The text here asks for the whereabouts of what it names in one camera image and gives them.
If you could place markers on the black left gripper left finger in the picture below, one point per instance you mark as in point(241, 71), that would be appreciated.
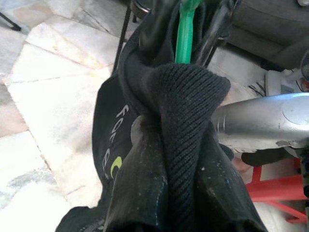
point(140, 188)

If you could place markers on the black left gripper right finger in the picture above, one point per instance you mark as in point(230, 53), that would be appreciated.
point(222, 200)

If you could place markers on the black fonemax t-shirt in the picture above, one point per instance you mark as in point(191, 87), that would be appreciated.
point(188, 101)

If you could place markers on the green plastic hanger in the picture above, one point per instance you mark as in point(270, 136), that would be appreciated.
point(184, 36)

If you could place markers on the red plastic stool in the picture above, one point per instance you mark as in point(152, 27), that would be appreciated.
point(277, 188)

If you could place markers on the black metal stand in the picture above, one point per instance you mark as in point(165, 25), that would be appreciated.
point(123, 36)

